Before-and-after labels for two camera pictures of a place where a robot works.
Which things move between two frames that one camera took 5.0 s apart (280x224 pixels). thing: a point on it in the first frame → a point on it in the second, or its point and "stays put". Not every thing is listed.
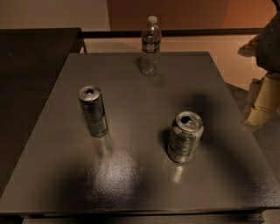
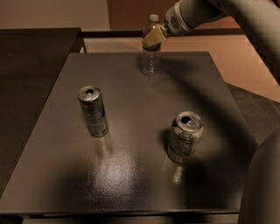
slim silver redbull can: [93, 101] stays put
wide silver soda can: [185, 136] stays put
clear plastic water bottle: [151, 48] stays put
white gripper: [270, 49] → [174, 22]
